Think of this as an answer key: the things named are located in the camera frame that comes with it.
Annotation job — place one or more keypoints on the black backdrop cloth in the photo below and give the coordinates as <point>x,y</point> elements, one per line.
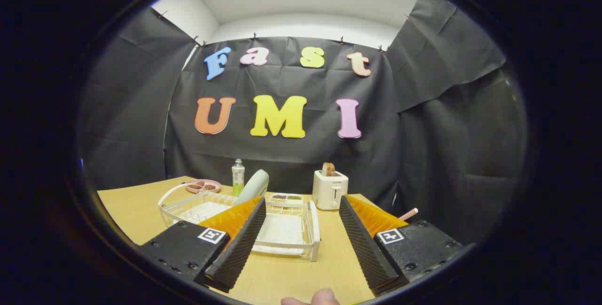
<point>141,107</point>

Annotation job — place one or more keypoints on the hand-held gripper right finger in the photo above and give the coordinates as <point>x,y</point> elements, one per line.
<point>369,253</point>

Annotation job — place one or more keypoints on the pale green plate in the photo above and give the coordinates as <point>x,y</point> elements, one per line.
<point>254,185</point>

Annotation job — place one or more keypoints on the brown toast slice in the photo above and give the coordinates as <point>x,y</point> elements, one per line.
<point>328,169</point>

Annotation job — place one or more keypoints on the pink plate with food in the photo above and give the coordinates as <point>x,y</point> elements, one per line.
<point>203,186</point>

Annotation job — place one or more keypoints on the clear bottle green liquid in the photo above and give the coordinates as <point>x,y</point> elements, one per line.
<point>238,178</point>

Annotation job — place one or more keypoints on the white compartment condiment tray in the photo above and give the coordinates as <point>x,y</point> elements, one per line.
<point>286,199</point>

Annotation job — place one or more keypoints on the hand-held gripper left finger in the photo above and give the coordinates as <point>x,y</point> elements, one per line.
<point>237,248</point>

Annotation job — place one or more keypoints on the white toaster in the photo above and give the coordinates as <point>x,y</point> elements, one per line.
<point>329,192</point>

